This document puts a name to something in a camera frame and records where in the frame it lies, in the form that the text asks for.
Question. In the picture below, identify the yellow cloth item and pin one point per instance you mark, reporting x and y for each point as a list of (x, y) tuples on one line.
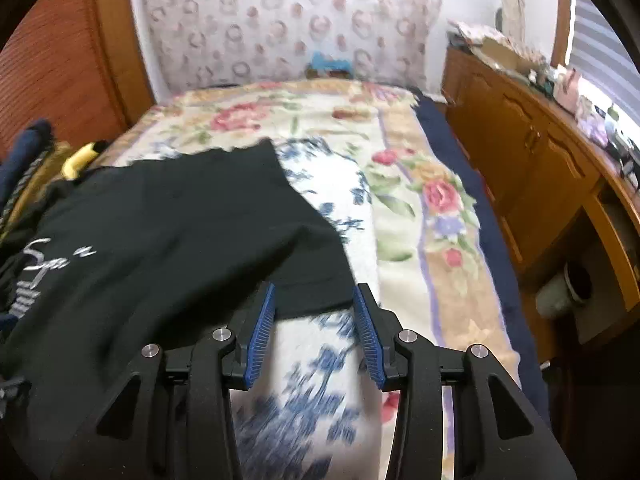
[(80, 160)]

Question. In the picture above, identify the circle print headboard cover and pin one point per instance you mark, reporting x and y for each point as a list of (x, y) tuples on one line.
[(280, 20)]

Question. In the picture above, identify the blue and white floral blanket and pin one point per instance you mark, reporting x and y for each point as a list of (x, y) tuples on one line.
[(310, 410)]

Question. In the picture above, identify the wooden cabinet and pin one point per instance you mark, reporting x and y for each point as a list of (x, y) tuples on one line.
[(525, 160)]

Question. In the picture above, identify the navy cloth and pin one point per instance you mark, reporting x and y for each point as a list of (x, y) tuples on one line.
[(25, 145)]

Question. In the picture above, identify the wooden window frame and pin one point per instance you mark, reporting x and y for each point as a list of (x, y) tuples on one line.
[(562, 20)]

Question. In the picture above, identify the wooden slatted door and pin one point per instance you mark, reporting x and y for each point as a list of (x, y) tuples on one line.
[(50, 70)]

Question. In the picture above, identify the navy bed sheet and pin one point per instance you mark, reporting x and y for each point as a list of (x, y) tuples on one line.
[(480, 195)]

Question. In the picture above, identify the lavender bag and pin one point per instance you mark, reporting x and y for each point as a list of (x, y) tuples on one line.
[(592, 117)]

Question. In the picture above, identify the grey striped window blind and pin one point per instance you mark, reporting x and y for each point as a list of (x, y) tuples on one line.
[(600, 45)]

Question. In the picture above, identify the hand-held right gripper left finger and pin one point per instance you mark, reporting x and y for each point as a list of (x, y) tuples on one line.
[(260, 332)]

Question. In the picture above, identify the grey trash bin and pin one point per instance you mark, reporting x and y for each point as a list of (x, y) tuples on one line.
[(555, 295)]

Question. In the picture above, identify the blue tissue box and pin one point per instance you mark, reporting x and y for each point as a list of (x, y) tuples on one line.
[(327, 65)]

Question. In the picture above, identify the cardboard box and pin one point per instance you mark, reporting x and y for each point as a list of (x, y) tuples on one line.
[(505, 55)]

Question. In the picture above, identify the black t-shirt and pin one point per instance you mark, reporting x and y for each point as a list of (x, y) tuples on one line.
[(175, 240)]

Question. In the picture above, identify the beige curtain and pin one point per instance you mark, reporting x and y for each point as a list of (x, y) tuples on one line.
[(512, 10)]

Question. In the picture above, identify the floral print cloth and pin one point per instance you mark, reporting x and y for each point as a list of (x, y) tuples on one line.
[(475, 32)]

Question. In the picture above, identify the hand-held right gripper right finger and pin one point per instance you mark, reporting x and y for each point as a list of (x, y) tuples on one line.
[(370, 337)]

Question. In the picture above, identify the rose print floral blanket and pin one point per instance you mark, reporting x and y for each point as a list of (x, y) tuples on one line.
[(440, 195)]

